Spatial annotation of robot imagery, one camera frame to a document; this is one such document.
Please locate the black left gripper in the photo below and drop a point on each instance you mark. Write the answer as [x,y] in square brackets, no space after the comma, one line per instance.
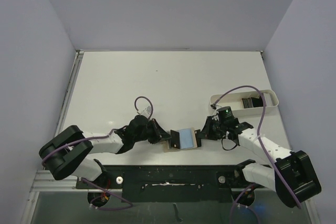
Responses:
[160,135]

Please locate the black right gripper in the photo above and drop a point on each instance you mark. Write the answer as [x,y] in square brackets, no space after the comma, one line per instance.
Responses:
[207,127]

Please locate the black credit card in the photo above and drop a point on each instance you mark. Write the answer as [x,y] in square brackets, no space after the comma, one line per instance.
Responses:
[198,138]
[175,139]

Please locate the beige card holder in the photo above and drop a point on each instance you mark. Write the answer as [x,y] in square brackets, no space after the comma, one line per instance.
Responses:
[187,141]

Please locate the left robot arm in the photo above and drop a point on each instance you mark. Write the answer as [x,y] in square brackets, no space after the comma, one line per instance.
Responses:
[67,153]

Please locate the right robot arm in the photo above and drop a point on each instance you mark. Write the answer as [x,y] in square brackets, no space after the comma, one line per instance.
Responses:
[290,174]

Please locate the black cards in tray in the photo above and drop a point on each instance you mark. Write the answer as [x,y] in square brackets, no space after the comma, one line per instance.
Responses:
[252,102]

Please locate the white plastic tray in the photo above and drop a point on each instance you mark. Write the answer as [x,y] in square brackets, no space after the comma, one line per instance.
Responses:
[233,100]

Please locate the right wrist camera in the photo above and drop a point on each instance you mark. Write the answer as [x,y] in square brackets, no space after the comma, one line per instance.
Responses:
[215,106]

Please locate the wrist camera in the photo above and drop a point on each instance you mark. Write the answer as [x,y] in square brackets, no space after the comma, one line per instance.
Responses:
[215,106]
[146,112]

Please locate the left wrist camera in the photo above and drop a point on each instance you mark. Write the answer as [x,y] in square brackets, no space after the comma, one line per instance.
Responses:
[146,112]

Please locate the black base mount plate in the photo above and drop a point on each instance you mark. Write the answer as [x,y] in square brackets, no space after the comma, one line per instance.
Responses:
[170,183]

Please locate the aluminium table frame rail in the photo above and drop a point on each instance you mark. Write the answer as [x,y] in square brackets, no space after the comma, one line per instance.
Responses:
[69,90]

